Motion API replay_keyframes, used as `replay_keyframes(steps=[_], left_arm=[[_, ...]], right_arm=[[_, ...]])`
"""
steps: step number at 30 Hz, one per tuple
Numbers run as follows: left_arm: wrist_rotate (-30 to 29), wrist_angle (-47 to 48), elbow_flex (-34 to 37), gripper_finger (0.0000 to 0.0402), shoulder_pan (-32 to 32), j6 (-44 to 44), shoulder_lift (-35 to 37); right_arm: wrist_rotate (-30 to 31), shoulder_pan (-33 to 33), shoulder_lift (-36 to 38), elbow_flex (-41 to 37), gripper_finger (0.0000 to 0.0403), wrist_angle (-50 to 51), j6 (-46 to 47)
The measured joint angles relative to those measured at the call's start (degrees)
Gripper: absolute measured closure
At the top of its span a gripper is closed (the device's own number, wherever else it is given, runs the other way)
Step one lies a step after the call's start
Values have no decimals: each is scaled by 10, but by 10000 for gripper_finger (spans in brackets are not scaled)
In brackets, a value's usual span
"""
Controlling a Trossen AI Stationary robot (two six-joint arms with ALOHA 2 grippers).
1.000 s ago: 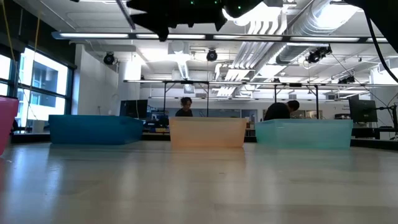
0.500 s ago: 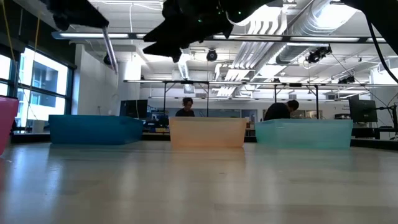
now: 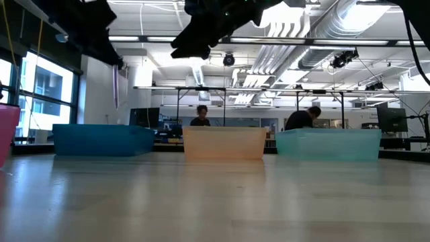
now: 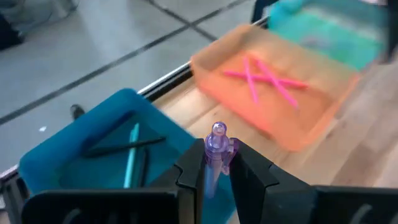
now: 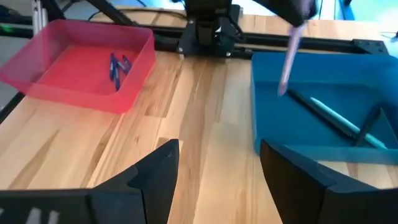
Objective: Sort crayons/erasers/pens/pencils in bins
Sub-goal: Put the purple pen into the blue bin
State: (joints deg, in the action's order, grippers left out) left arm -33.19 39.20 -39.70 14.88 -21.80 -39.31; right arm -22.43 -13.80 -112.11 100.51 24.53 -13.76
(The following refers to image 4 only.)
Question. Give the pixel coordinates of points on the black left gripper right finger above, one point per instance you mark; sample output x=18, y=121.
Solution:
x=258, y=186

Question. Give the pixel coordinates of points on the blue plastic bin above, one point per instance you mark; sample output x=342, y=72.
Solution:
x=93, y=124

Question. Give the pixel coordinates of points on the black pen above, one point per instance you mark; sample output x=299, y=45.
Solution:
x=124, y=147

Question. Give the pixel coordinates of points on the white paper scrap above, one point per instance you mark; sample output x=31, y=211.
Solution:
x=42, y=128

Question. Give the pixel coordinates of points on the mint green plastic bin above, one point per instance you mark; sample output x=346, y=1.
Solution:
x=342, y=46

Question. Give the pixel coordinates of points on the purple transparent pen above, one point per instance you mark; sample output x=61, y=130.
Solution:
x=216, y=149

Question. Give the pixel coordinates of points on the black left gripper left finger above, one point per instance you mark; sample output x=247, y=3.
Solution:
x=189, y=174

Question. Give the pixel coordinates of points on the orange translucent plastic bin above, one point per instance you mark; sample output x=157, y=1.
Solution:
x=280, y=124

